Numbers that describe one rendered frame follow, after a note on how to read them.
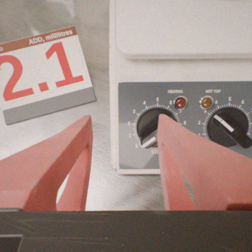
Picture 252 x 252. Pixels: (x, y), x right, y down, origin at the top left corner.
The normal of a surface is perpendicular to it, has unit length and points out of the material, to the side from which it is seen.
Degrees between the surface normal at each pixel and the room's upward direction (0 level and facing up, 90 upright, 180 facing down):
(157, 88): 30
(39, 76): 40
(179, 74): 0
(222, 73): 0
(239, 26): 0
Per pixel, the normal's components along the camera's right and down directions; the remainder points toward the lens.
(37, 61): 0.19, 0.42
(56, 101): 0.01, -0.24
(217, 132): 0.01, 0.28
